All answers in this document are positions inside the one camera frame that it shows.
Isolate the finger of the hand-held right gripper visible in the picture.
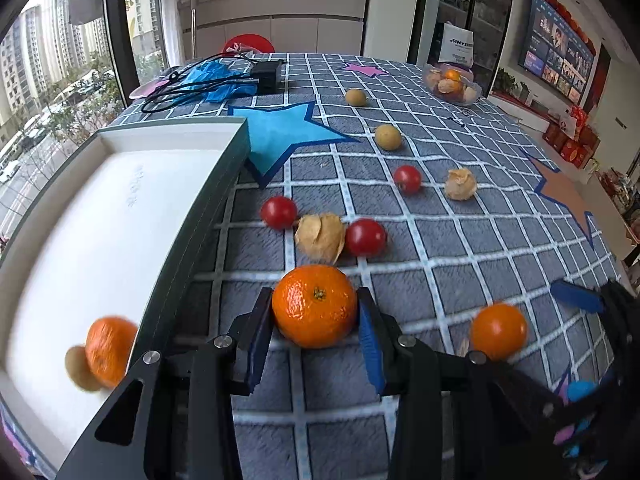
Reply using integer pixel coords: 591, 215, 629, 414
550, 279, 631, 317
567, 370, 632, 406

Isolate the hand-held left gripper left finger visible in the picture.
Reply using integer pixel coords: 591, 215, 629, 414
55, 287, 276, 480

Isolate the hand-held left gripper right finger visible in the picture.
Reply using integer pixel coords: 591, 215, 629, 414
356, 286, 591, 480

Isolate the red cherry tomato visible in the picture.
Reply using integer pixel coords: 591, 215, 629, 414
393, 165, 422, 195
261, 196, 299, 231
345, 219, 388, 257

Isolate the white tray with dark rim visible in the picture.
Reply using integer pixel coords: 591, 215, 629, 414
0, 117, 251, 480

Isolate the orange star patch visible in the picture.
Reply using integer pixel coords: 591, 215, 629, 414
520, 147, 601, 248

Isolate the grey checked tablecloth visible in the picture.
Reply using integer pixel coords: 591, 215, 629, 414
107, 52, 626, 480

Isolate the physalis in dry husk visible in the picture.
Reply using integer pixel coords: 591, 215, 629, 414
444, 168, 477, 201
294, 213, 347, 264

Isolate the stack of red boxes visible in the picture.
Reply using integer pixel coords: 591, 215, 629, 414
542, 122, 601, 168

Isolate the white television stand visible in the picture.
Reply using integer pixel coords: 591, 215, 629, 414
490, 87, 561, 131

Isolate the blue star patch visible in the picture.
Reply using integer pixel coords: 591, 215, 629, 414
227, 101, 358, 188

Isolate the clear plastic bowl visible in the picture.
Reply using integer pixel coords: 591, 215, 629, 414
422, 62, 483, 107

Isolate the blue plastic glove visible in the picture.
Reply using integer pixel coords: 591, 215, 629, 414
177, 60, 258, 103

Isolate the white shopping bag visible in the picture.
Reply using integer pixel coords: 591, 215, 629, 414
440, 22, 476, 68

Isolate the pink plate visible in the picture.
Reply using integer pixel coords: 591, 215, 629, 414
129, 77, 176, 101

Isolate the pink star patch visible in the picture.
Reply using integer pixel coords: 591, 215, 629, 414
341, 61, 390, 79

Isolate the dark glass display cabinet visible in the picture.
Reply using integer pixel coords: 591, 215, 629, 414
435, 0, 516, 91

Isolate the red round stool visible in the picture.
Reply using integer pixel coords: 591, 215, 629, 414
221, 34, 276, 56

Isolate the white counter cabinet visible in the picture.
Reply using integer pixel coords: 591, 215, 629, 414
177, 0, 373, 61

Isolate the wall television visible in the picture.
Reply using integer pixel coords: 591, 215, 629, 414
517, 0, 598, 106

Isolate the black power adapter with cable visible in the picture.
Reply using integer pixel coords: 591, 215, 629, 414
140, 57, 261, 113

